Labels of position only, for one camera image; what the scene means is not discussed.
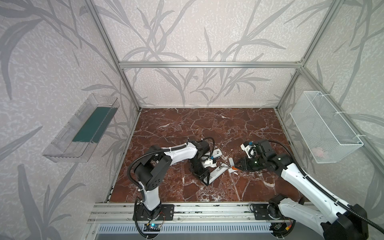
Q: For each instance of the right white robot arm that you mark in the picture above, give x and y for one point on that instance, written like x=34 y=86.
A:
x=333 y=219

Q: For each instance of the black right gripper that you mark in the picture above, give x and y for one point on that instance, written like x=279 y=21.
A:
x=244 y=163

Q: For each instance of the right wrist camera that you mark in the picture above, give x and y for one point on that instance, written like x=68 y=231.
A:
x=260 y=148

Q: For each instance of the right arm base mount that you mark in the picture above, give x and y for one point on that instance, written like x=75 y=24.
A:
x=261 y=212

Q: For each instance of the clear plastic wall tray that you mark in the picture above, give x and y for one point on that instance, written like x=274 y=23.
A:
x=79 y=138

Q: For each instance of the pink item in basket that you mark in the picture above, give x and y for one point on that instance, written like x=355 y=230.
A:
x=318 y=152

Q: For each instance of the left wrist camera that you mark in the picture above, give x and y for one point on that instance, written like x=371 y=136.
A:
x=207 y=158

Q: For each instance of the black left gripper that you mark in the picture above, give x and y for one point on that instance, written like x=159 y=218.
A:
x=201 y=174

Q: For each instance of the white remote with coloured buttons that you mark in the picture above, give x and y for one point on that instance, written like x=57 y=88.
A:
x=216 y=173

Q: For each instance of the aluminium cage frame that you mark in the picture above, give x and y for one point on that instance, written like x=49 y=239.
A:
x=369 y=143

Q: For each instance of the green circuit board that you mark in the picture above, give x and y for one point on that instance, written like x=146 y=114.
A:
x=152 y=227

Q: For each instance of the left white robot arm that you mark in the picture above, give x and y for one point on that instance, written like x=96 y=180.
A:
x=148 y=171

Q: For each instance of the aluminium front rail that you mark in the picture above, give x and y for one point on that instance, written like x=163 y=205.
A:
x=184 y=212

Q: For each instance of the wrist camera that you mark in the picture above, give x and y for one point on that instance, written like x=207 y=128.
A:
x=260 y=148
x=207 y=158

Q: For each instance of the plain white remote control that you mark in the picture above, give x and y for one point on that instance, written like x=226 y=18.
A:
x=217 y=153

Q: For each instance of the white wire mesh basket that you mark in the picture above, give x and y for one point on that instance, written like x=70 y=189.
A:
x=321 y=125

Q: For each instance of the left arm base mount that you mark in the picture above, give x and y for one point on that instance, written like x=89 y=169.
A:
x=160 y=213

